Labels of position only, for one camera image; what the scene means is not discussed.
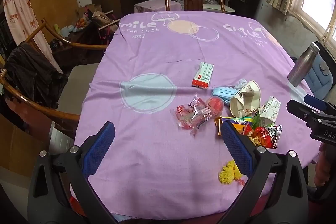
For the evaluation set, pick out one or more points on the small table with pink cloth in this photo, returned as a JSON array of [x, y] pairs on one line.
[[155, 5]]

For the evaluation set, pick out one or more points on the purple printed tablecloth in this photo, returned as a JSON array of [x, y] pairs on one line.
[[157, 56]]

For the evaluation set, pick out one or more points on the pink floral curtain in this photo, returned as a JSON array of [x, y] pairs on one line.
[[21, 11]]

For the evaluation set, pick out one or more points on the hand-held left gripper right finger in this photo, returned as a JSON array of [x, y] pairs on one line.
[[236, 145]]

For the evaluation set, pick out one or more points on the white milk carton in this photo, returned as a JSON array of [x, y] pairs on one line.
[[270, 111]]

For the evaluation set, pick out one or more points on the red jelly cup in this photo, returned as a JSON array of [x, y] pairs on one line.
[[215, 106]]

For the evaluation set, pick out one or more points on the blue face mask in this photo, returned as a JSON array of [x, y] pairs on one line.
[[223, 92]]

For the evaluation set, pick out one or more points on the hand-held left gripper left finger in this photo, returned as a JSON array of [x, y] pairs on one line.
[[99, 145]]

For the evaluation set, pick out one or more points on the yellow fluffy toy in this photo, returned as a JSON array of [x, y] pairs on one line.
[[228, 174]]

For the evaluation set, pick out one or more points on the grey cushioned wooden armchair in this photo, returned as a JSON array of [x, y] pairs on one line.
[[76, 77]]

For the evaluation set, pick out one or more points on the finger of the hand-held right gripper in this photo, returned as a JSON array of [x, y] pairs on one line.
[[302, 109], [315, 102]]

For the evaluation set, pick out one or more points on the dark jacket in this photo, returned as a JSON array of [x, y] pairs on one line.
[[31, 74]]

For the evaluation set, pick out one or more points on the steel bottle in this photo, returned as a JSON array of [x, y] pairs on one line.
[[302, 66]]

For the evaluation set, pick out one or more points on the pink framed folding cart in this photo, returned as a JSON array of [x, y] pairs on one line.
[[105, 24]]

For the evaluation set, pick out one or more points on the blue cushioned chair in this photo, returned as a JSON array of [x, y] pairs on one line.
[[319, 77]]

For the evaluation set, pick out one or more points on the person's right hand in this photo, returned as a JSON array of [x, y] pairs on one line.
[[325, 166]]

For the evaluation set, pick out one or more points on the orange yellow snack wrapper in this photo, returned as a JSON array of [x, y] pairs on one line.
[[240, 125]]

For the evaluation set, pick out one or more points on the crushed white paper cup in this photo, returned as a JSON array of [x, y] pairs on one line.
[[244, 106]]

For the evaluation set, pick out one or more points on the red snack packet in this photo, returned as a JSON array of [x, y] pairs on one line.
[[262, 136]]

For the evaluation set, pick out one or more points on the green wrapper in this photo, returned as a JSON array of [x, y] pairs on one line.
[[256, 121]]

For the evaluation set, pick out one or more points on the clear red snack wrapper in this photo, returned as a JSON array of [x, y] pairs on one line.
[[189, 113]]

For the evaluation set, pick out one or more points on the red white tissue packet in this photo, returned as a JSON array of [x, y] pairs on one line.
[[203, 74]]

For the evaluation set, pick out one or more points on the white tissue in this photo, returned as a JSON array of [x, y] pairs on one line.
[[241, 83]]

